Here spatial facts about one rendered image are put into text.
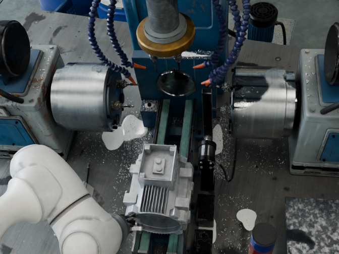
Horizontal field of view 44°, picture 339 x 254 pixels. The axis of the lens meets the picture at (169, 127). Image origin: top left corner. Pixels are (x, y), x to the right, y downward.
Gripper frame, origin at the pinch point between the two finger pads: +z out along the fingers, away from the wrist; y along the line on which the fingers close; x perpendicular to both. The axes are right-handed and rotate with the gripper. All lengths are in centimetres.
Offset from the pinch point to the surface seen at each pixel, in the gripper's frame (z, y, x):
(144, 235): 17.4, -1.1, 7.1
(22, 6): 208, 152, -140
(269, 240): -13.4, -37.0, 0.4
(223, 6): 21, -23, -70
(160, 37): 1, -5, -53
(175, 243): 16.6, -11.2, 8.6
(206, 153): 18.8, -19.5, -20.1
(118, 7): 157, 53, -120
